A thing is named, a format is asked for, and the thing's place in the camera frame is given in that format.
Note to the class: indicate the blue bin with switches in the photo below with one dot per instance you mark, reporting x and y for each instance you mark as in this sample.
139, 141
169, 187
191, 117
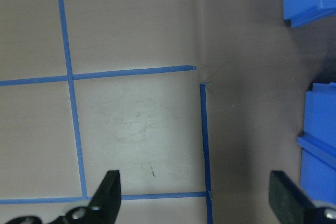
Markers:
320, 119

